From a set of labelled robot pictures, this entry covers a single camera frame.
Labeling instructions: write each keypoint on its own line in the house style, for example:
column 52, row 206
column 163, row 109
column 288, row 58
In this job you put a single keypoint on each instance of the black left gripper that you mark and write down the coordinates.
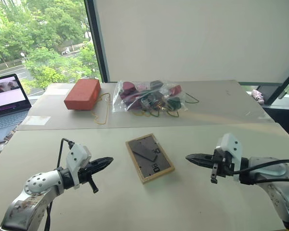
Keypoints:
column 85, row 174

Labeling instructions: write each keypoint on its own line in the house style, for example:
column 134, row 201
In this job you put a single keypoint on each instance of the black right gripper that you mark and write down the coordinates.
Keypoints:
column 222, row 166

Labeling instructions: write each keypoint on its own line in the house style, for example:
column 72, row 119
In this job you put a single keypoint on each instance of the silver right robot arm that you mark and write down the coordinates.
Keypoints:
column 277, row 178

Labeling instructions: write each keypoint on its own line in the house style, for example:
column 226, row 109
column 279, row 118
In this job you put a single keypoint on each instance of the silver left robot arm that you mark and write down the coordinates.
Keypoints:
column 36, row 190

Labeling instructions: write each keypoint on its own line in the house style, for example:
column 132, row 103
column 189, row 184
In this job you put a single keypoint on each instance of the open laptop computer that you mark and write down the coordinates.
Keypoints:
column 7, row 103

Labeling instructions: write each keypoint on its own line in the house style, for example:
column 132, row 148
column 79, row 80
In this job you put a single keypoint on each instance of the red brick block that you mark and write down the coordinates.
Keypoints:
column 83, row 94

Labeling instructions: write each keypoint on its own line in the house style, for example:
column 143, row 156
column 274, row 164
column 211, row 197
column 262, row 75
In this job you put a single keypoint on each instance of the red wedge piece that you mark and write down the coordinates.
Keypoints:
column 176, row 90

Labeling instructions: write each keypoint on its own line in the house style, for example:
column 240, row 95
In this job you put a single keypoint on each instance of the clear plastic bag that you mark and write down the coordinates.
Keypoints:
column 139, row 96

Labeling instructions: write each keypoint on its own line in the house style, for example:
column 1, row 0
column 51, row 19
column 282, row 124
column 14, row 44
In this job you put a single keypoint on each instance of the maroon wedge piece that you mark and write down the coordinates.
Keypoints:
column 127, row 87

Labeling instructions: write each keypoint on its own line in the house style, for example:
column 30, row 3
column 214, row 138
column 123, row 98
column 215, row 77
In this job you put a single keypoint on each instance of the pink soft object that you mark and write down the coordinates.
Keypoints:
column 258, row 96

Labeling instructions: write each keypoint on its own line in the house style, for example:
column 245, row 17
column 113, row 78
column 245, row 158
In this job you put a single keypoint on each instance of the dark green wedge piece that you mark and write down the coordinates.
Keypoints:
column 156, row 84

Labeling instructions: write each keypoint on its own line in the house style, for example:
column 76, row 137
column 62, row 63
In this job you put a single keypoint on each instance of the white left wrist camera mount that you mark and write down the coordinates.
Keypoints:
column 77, row 154

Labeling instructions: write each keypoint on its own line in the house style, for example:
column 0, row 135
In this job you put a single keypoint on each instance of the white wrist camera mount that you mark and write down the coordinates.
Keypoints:
column 232, row 146
column 77, row 154

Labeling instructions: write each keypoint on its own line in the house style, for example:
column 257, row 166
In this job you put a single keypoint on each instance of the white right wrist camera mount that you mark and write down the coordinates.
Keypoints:
column 232, row 146

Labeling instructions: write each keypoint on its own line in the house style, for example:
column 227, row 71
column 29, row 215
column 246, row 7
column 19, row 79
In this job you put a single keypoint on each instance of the wooden picture frame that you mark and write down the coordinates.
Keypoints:
column 149, row 158

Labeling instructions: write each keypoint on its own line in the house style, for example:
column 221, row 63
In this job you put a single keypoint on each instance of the black window frame post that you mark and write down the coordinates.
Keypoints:
column 96, row 41

